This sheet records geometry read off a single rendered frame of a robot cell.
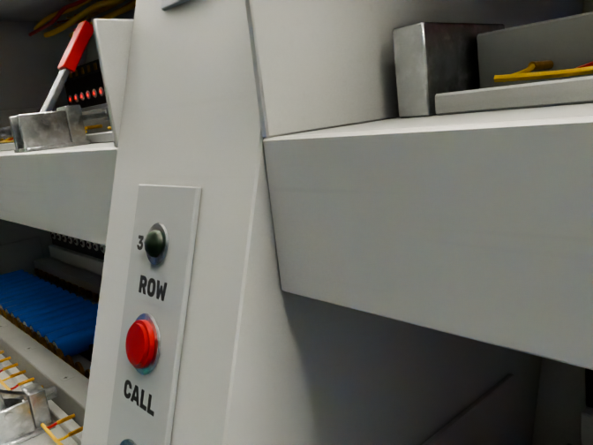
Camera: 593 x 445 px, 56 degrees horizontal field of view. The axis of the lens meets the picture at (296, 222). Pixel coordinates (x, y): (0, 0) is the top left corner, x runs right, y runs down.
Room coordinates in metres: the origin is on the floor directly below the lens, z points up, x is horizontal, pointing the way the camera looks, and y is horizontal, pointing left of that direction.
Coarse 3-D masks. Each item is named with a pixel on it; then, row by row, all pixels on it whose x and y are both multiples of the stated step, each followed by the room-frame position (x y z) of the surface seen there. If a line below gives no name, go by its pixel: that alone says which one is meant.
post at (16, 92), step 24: (0, 24) 0.73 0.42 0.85; (24, 24) 0.75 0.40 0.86; (0, 48) 0.73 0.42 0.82; (24, 48) 0.75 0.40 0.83; (48, 48) 0.77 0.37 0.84; (0, 72) 0.73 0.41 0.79; (24, 72) 0.75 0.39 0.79; (48, 72) 0.77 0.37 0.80; (0, 96) 0.74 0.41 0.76; (24, 96) 0.76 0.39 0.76; (0, 240) 0.75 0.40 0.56; (48, 240) 0.79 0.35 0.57
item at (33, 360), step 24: (0, 336) 0.47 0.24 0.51; (24, 336) 0.47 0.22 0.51; (0, 360) 0.45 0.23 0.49; (24, 360) 0.42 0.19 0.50; (48, 360) 0.41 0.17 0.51; (48, 384) 0.39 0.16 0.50; (72, 384) 0.37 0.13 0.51; (72, 408) 0.35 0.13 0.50; (48, 432) 0.34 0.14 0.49; (72, 432) 0.33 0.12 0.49
